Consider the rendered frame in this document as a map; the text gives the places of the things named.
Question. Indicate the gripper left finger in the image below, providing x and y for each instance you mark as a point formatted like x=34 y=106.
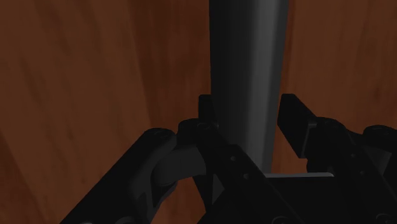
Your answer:
x=145 y=173

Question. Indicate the dark grey robot stand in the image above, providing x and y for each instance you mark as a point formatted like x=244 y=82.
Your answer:
x=248 y=62

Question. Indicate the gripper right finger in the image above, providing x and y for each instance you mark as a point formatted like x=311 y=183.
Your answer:
x=328 y=139

